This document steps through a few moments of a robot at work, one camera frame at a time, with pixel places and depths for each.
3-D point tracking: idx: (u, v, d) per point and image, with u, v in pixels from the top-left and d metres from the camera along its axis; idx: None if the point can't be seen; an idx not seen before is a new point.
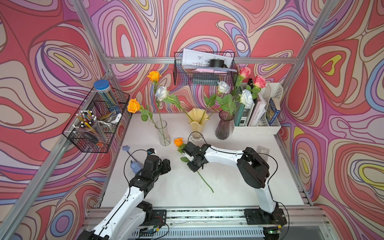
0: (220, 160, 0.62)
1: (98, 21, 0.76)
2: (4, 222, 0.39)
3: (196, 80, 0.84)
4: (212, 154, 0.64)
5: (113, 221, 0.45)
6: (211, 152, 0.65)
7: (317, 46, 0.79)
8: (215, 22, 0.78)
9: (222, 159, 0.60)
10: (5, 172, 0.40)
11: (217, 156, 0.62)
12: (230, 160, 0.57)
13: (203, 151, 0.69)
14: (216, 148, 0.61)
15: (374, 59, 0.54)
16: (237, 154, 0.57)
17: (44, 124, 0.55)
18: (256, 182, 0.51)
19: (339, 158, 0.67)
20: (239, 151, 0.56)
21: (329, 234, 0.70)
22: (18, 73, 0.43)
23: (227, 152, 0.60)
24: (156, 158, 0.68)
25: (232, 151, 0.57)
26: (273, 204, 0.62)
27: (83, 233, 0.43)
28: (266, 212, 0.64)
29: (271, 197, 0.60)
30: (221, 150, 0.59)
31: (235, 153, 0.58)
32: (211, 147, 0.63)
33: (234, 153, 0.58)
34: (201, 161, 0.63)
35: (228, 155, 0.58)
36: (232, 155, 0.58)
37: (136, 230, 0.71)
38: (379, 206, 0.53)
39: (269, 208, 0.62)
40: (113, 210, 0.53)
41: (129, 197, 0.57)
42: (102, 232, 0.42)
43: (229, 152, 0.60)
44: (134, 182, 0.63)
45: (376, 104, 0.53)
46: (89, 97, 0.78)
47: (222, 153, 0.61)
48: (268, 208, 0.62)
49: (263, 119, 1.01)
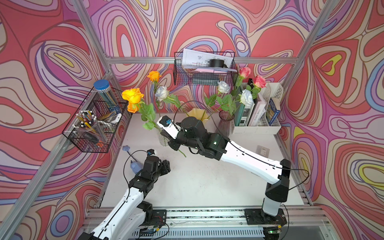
0: (246, 165, 0.46)
1: (98, 21, 0.76)
2: (4, 222, 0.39)
3: (196, 80, 0.84)
4: (237, 157, 0.46)
5: (112, 223, 0.45)
6: (236, 154, 0.47)
7: (317, 47, 0.79)
8: (216, 22, 0.78)
9: (251, 166, 0.45)
10: (5, 172, 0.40)
11: (246, 162, 0.46)
12: (265, 173, 0.44)
13: (217, 145, 0.48)
14: (242, 149, 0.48)
15: (374, 59, 0.54)
16: (276, 168, 0.45)
17: (45, 124, 0.55)
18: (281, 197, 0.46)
19: (339, 158, 0.67)
20: (278, 165, 0.45)
21: (329, 234, 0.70)
22: (18, 73, 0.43)
23: (260, 161, 0.46)
24: (155, 158, 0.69)
25: (266, 162, 0.46)
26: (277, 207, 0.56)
27: (83, 234, 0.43)
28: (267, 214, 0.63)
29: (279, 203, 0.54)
30: (250, 154, 0.47)
31: (272, 166, 0.45)
32: (232, 144, 0.49)
33: (269, 165, 0.45)
34: (213, 156, 0.47)
35: (264, 166, 0.45)
36: (268, 167, 0.45)
37: (136, 230, 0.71)
38: (379, 206, 0.53)
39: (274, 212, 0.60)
40: (113, 211, 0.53)
41: (128, 199, 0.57)
42: (101, 233, 0.42)
43: (263, 162, 0.45)
44: (133, 183, 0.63)
45: (377, 104, 0.53)
46: (89, 97, 0.78)
47: (255, 162, 0.45)
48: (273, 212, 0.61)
49: (263, 119, 1.01)
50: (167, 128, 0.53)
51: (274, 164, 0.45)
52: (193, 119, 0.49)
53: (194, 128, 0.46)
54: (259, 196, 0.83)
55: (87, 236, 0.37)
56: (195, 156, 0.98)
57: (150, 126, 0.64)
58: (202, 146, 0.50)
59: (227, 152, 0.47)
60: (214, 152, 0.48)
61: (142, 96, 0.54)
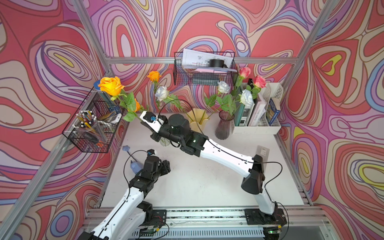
0: (221, 160, 0.51)
1: (98, 21, 0.76)
2: (4, 222, 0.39)
3: (196, 80, 0.84)
4: (213, 153, 0.51)
5: (112, 222, 0.45)
6: (212, 150, 0.52)
7: (317, 47, 0.79)
8: (216, 22, 0.78)
9: (226, 161, 0.51)
10: (5, 172, 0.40)
11: (222, 158, 0.51)
12: (238, 167, 0.50)
13: (198, 143, 0.53)
14: (218, 145, 0.53)
15: (374, 59, 0.54)
16: (247, 162, 0.50)
17: (45, 124, 0.55)
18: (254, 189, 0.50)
19: (339, 158, 0.67)
20: (249, 159, 0.50)
21: (329, 234, 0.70)
22: (18, 73, 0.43)
23: (233, 156, 0.51)
24: (155, 158, 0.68)
25: (239, 157, 0.51)
26: (272, 205, 0.62)
27: (83, 233, 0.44)
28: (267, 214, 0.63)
29: (269, 199, 0.59)
30: (226, 151, 0.52)
31: (244, 161, 0.50)
32: (210, 141, 0.54)
33: (242, 160, 0.50)
34: (192, 153, 0.53)
35: (236, 161, 0.50)
36: (240, 162, 0.50)
37: (136, 230, 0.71)
38: (379, 206, 0.53)
39: (269, 210, 0.61)
40: (113, 211, 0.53)
41: (128, 198, 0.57)
42: (101, 233, 0.42)
43: (236, 157, 0.51)
44: (134, 183, 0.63)
45: (377, 104, 0.53)
46: (89, 97, 0.78)
47: (228, 158, 0.50)
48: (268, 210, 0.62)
49: (263, 119, 1.01)
50: (151, 125, 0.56)
51: (246, 159, 0.50)
52: (180, 117, 0.52)
53: (181, 126, 0.49)
54: None
55: (87, 235, 0.41)
56: (195, 156, 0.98)
57: (131, 117, 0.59)
58: (184, 144, 0.55)
59: (205, 149, 0.52)
60: (193, 149, 0.53)
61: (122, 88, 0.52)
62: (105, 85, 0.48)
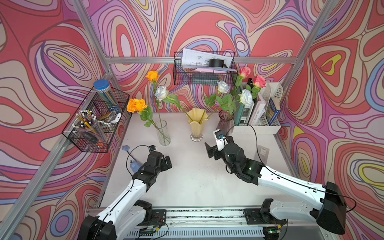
0: (286, 191, 0.48)
1: (98, 21, 0.76)
2: (4, 222, 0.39)
3: (196, 80, 0.84)
4: (272, 181, 0.50)
5: (116, 209, 0.46)
6: (271, 178, 0.50)
7: (317, 47, 0.79)
8: (216, 22, 0.78)
9: (292, 191, 0.47)
10: (5, 172, 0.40)
11: (283, 185, 0.48)
12: (305, 196, 0.44)
13: (256, 173, 0.53)
14: (278, 173, 0.51)
15: (374, 59, 0.54)
16: (317, 191, 0.44)
17: (44, 124, 0.55)
18: (338, 229, 0.41)
19: (339, 158, 0.67)
20: (319, 188, 0.44)
21: (329, 234, 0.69)
22: (18, 73, 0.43)
23: (299, 184, 0.46)
24: (160, 154, 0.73)
25: (306, 185, 0.46)
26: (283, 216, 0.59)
27: (89, 218, 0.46)
28: (266, 212, 0.65)
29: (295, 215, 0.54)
30: (286, 178, 0.49)
31: (312, 189, 0.44)
32: (267, 169, 0.53)
33: (310, 188, 0.45)
34: (250, 181, 0.54)
35: (303, 189, 0.45)
36: (307, 190, 0.44)
37: (136, 230, 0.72)
38: (379, 206, 0.53)
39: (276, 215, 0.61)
40: (117, 200, 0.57)
41: (132, 189, 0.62)
42: (106, 218, 0.43)
43: (303, 186, 0.46)
44: (137, 176, 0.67)
45: (376, 104, 0.53)
46: (88, 97, 0.77)
47: (294, 186, 0.47)
48: (278, 217, 0.61)
49: (263, 119, 1.01)
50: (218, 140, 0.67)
51: (315, 187, 0.45)
52: (236, 146, 0.56)
53: (236, 154, 0.53)
54: (259, 196, 0.83)
55: (92, 219, 0.42)
56: (195, 157, 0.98)
57: (149, 125, 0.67)
58: (242, 172, 0.59)
59: (262, 177, 0.52)
60: (251, 177, 0.54)
61: (143, 103, 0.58)
62: (135, 104, 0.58)
